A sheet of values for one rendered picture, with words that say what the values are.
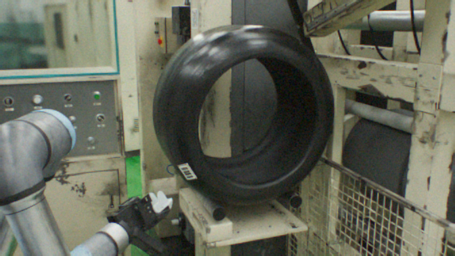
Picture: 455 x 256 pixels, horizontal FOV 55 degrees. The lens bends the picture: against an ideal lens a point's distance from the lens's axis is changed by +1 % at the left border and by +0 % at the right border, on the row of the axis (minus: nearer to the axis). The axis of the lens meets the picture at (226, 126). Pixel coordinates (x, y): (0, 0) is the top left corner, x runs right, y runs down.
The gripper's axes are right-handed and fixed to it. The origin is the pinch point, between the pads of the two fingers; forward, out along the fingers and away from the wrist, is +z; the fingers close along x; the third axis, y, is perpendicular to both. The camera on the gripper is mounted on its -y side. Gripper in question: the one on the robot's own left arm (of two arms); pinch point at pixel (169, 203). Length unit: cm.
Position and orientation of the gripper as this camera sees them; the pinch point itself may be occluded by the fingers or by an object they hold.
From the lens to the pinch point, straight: 127.6
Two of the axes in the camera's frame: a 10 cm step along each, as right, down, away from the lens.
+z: 4.7, -3.3, 8.1
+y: -3.7, -9.1, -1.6
